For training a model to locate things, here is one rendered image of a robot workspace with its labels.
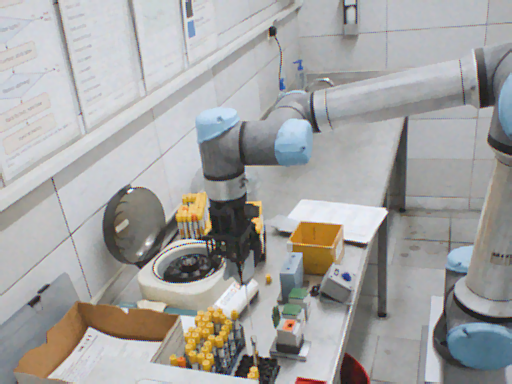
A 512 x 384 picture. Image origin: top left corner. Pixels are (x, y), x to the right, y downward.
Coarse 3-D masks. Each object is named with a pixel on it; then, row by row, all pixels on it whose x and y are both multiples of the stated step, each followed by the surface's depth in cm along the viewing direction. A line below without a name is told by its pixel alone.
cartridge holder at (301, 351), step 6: (276, 336) 130; (276, 342) 125; (300, 342) 124; (306, 342) 127; (270, 348) 126; (276, 348) 125; (282, 348) 124; (288, 348) 124; (294, 348) 123; (300, 348) 124; (306, 348) 125; (270, 354) 126; (276, 354) 126; (282, 354) 125; (288, 354) 124; (294, 354) 124; (300, 354) 123; (306, 354) 123
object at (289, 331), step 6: (282, 324) 124; (288, 324) 123; (294, 324) 123; (282, 330) 122; (288, 330) 121; (294, 330) 122; (300, 330) 125; (282, 336) 123; (288, 336) 122; (294, 336) 122; (300, 336) 125; (282, 342) 124; (288, 342) 123; (294, 342) 122
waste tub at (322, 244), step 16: (304, 224) 160; (320, 224) 158; (336, 224) 156; (288, 240) 151; (304, 240) 163; (320, 240) 161; (336, 240) 148; (304, 256) 150; (320, 256) 148; (336, 256) 150; (304, 272) 153; (320, 272) 151
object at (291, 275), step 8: (288, 256) 144; (296, 256) 143; (288, 264) 141; (296, 264) 140; (280, 272) 138; (288, 272) 137; (296, 272) 139; (280, 280) 139; (288, 280) 138; (296, 280) 140; (304, 280) 149; (288, 288) 140; (296, 288) 140; (304, 288) 146; (280, 296) 144
